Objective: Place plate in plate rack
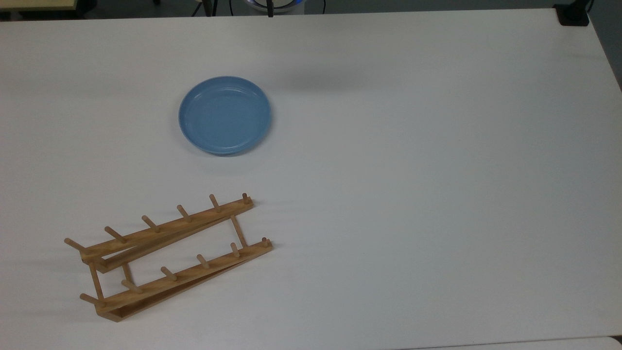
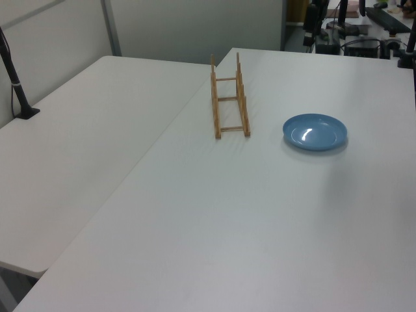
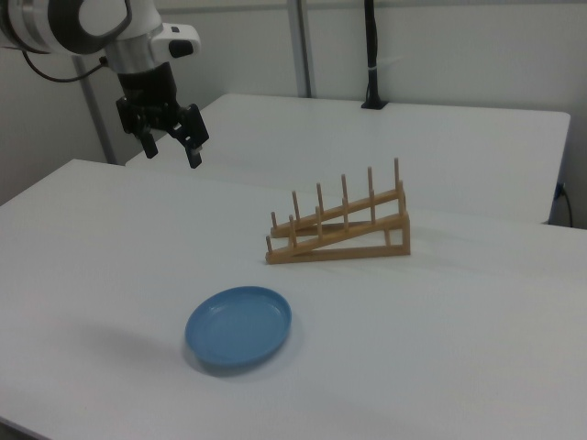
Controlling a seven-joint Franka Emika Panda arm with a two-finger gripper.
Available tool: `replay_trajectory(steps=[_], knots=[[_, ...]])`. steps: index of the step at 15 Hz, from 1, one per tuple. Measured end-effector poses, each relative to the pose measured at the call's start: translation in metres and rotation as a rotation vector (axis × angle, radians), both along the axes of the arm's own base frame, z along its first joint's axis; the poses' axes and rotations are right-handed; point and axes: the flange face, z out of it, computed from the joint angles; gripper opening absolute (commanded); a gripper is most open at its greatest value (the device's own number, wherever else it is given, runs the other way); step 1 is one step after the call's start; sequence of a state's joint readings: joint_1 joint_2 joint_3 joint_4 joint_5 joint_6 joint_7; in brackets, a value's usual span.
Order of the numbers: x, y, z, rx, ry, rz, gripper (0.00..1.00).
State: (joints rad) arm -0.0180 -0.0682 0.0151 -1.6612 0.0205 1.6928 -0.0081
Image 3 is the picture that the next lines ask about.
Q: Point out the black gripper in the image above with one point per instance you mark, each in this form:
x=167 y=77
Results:
x=147 y=89

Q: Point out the blue round plate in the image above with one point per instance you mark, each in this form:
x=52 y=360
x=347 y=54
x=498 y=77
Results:
x=238 y=325

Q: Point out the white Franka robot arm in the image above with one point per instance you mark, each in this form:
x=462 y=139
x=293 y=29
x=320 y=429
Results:
x=96 y=23

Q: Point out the wooden plate rack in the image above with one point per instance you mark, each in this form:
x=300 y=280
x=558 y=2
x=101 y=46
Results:
x=339 y=229

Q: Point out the black pole with base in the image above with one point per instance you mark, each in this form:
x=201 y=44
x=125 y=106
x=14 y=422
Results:
x=372 y=55

